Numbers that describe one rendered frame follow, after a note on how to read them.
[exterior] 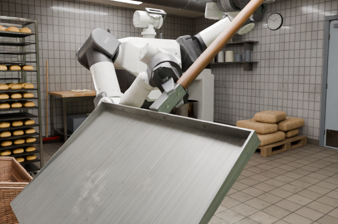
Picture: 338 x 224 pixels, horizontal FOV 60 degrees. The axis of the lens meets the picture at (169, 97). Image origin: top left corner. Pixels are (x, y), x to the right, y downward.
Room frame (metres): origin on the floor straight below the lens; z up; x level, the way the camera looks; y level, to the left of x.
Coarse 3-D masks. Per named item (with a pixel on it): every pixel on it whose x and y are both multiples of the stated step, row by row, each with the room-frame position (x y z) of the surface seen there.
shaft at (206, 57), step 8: (256, 0) 0.87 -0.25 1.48; (264, 0) 0.89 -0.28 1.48; (248, 8) 0.85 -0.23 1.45; (256, 8) 0.87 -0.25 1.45; (240, 16) 0.83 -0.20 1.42; (248, 16) 0.84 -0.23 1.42; (232, 24) 0.81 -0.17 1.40; (240, 24) 0.82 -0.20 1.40; (224, 32) 0.80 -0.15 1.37; (232, 32) 0.80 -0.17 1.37; (216, 40) 0.78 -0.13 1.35; (224, 40) 0.78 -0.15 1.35; (208, 48) 0.77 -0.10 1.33; (216, 48) 0.77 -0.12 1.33; (200, 56) 0.75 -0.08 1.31; (208, 56) 0.75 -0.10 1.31; (192, 64) 0.74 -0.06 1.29; (200, 64) 0.73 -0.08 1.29; (192, 72) 0.72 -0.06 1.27; (200, 72) 0.74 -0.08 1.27; (184, 80) 0.70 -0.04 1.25; (192, 80) 0.72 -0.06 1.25
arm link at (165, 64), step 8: (160, 56) 0.82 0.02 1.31; (168, 56) 0.82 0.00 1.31; (152, 64) 0.81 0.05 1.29; (160, 64) 0.73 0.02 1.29; (168, 64) 0.73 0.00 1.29; (176, 64) 0.80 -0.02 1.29; (152, 72) 0.73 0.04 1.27; (160, 72) 0.72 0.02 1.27; (168, 72) 0.72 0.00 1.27; (176, 72) 0.78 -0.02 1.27; (152, 80) 0.80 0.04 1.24; (160, 80) 0.72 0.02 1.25; (176, 80) 0.73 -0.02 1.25; (160, 88) 0.73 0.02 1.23; (184, 96) 0.75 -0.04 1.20
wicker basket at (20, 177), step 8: (8, 160) 1.77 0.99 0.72; (0, 168) 1.74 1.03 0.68; (8, 168) 1.77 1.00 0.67; (16, 168) 1.69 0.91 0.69; (0, 176) 1.74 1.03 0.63; (8, 176) 1.77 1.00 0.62; (16, 176) 1.71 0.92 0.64; (24, 176) 1.54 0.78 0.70; (0, 184) 1.27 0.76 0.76; (8, 184) 1.29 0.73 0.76; (16, 184) 1.31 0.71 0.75; (24, 184) 1.33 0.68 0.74; (8, 208) 1.29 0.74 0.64; (8, 216) 1.29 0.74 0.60
